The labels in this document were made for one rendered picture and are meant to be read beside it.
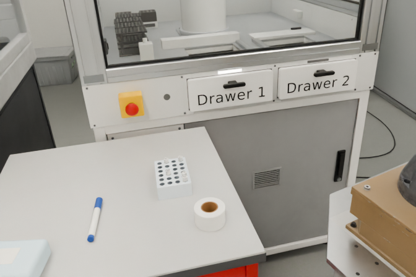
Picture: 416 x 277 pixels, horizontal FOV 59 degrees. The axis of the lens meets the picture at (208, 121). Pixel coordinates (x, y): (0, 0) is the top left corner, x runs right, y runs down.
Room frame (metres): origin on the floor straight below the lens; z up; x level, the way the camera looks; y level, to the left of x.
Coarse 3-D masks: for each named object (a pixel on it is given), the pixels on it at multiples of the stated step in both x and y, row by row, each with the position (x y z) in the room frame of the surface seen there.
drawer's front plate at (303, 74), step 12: (348, 60) 1.23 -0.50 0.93; (288, 72) 1.17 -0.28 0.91; (300, 72) 1.18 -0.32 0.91; (312, 72) 1.19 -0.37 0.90; (336, 72) 1.21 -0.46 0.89; (348, 72) 1.22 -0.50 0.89; (300, 84) 1.18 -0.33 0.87; (312, 84) 1.19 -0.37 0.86; (336, 84) 1.21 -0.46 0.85; (288, 96) 1.17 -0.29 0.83; (300, 96) 1.18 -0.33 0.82
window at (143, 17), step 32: (128, 0) 1.11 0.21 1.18; (160, 0) 1.13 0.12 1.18; (192, 0) 1.14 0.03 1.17; (224, 0) 1.16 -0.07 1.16; (256, 0) 1.19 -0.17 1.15; (288, 0) 1.21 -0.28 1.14; (320, 0) 1.23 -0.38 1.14; (352, 0) 1.25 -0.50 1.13; (128, 32) 1.10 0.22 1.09; (160, 32) 1.12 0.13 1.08; (192, 32) 1.14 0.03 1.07; (224, 32) 1.16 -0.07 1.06; (256, 32) 1.19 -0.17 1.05; (288, 32) 1.21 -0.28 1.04; (320, 32) 1.23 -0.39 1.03; (352, 32) 1.26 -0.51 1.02
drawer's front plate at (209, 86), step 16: (192, 80) 1.11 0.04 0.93; (208, 80) 1.12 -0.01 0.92; (224, 80) 1.13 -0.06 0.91; (240, 80) 1.14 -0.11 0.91; (256, 80) 1.15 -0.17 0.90; (272, 80) 1.16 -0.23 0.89; (192, 96) 1.11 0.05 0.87; (208, 96) 1.12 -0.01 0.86; (224, 96) 1.13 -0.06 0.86; (240, 96) 1.14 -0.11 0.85; (256, 96) 1.15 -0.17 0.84
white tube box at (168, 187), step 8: (160, 160) 0.84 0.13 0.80; (168, 160) 0.84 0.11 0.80; (176, 160) 0.84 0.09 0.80; (184, 160) 0.84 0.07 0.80; (160, 168) 0.82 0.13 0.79; (168, 168) 0.80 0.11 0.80; (176, 168) 0.80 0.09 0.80; (184, 168) 0.80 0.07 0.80; (160, 176) 0.78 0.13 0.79; (168, 176) 0.77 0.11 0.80; (176, 176) 0.77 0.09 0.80; (160, 184) 0.74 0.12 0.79; (168, 184) 0.73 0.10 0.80; (176, 184) 0.73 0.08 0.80; (184, 184) 0.73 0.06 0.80; (160, 192) 0.72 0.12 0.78; (168, 192) 0.72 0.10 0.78; (176, 192) 0.73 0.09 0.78; (184, 192) 0.73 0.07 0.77; (192, 192) 0.73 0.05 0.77
